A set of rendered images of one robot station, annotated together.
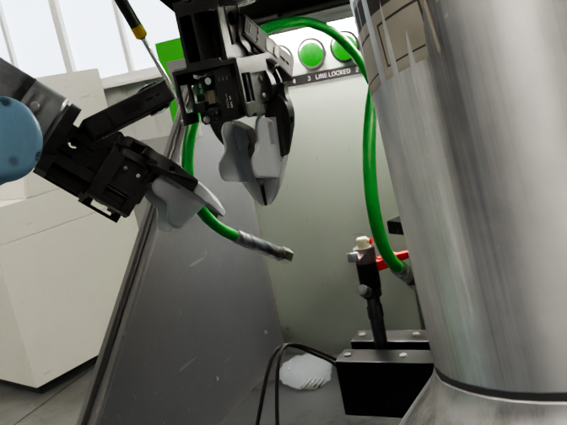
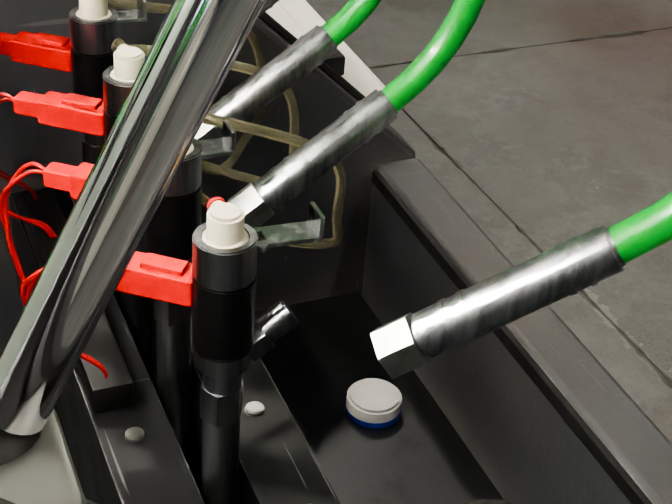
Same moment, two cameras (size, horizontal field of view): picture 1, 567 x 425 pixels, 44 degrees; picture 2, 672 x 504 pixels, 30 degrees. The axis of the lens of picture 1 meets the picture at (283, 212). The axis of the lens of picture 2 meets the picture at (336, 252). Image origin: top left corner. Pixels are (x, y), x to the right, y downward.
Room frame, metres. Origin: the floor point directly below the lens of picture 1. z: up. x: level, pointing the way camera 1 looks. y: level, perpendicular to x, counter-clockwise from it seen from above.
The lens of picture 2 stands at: (1.21, 0.21, 1.42)
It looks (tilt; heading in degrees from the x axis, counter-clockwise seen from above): 34 degrees down; 217
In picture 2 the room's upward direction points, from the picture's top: 5 degrees clockwise
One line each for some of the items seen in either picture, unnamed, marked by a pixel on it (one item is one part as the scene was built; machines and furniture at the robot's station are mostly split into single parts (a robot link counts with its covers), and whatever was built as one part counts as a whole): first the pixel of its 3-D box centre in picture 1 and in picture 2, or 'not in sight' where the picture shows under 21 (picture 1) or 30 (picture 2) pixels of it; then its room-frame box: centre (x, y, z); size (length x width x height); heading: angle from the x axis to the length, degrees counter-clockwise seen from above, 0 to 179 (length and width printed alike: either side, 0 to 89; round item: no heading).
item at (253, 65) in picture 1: (225, 59); not in sight; (0.69, 0.02, 1.39); 0.09 x 0.08 x 0.12; 152
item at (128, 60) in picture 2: not in sight; (128, 75); (0.80, -0.24, 1.12); 0.02 x 0.02 x 0.03
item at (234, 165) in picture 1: (236, 167); not in sight; (0.70, 0.04, 1.28); 0.06 x 0.03 x 0.09; 152
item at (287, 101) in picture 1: (269, 114); not in sight; (0.70, -0.01, 1.33); 0.05 x 0.02 x 0.09; 62
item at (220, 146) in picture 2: not in sight; (200, 142); (0.83, -0.16, 1.12); 0.03 x 0.02 x 0.01; 152
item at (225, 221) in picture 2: (364, 247); (224, 236); (0.88, -0.10, 1.12); 0.02 x 0.02 x 0.03
